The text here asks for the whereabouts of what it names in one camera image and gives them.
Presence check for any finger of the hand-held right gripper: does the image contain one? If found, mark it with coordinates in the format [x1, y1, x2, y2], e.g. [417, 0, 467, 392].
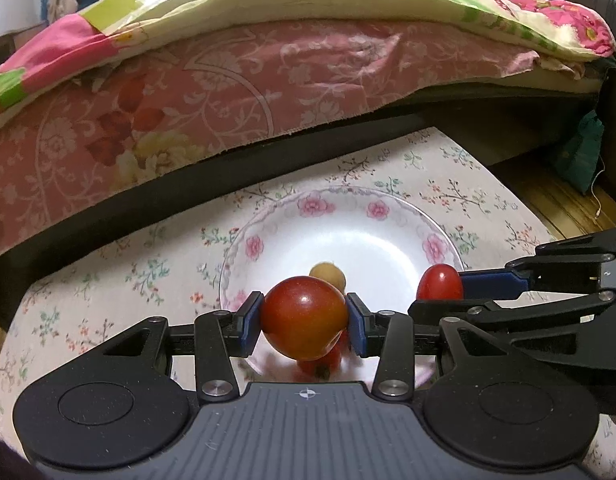
[408, 287, 616, 415]
[460, 227, 616, 301]

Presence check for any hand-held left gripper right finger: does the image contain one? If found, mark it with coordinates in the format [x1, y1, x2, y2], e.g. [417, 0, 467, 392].
[345, 292, 488, 401]

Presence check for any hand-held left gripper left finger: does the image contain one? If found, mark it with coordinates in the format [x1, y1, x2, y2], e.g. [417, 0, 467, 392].
[104, 290, 265, 401]

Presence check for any oblong red cherry tomato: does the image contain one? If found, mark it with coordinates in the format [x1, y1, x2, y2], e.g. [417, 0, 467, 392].
[416, 263, 464, 302]

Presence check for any round red cherry tomato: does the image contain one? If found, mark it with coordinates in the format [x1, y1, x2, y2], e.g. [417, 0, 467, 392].
[295, 330, 351, 378]

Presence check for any large red tomato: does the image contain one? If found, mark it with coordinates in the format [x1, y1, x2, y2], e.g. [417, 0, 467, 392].
[260, 276, 349, 361]

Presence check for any tan longan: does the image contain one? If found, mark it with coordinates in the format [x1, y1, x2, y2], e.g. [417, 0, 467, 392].
[309, 261, 347, 295]

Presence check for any white floral rimmed plate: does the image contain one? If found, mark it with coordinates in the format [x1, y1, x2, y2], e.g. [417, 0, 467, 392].
[219, 186, 466, 391]

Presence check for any green cloth bag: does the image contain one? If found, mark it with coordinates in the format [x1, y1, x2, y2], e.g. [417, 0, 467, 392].
[552, 110, 607, 196]

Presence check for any pink floral bedsheet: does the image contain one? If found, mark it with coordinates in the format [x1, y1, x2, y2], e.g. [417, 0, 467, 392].
[0, 20, 603, 261]

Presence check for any white cable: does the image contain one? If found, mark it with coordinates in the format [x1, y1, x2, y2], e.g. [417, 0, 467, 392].
[589, 152, 607, 222]

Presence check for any dark bed frame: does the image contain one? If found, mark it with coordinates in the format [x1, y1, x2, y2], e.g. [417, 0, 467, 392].
[0, 80, 608, 333]

